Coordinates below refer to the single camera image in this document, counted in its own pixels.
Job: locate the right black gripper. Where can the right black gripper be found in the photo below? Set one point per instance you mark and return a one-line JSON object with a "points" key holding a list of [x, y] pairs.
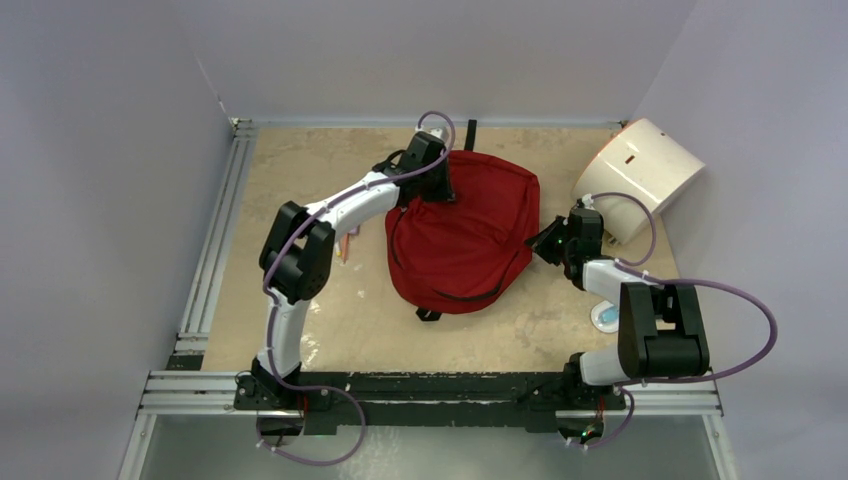
{"points": [[542, 240]]}

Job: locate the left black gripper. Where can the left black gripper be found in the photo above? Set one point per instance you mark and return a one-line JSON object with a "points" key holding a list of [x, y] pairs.
{"points": [[443, 193]]}

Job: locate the red backpack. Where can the red backpack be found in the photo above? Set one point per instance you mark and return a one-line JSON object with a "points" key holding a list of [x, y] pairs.
{"points": [[459, 257]]}

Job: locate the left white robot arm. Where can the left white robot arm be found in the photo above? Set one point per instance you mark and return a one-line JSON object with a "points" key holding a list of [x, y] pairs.
{"points": [[297, 256]]}

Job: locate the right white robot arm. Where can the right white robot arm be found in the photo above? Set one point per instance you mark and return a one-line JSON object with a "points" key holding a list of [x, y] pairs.
{"points": [[660, 328]]}

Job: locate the orange pencil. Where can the orange pencil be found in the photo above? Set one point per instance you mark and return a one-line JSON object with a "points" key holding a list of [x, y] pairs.
{"points": [[345, 247]]}

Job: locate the cream round lunch box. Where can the cream round lunch box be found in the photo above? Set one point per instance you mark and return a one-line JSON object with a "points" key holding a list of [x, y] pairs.
{"points": [[643, 161]]}

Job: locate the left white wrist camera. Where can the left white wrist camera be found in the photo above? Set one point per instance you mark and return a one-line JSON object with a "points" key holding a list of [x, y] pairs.
{"points": [[437, 132]]}

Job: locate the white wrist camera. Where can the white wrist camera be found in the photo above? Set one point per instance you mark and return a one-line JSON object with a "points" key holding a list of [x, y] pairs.
{"points": [[437, 132], [587, 202]]}

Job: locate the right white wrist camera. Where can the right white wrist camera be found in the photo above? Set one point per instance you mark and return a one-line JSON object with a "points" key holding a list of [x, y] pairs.
{"points": [[587, 202]]}

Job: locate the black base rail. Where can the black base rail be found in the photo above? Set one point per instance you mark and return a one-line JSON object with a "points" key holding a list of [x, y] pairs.
{"points": [[538, 402]]}

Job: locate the aluminium frame rails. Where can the aluminium frame rails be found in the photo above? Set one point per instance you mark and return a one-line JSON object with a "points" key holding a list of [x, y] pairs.
{"points": [[187, 427]]}

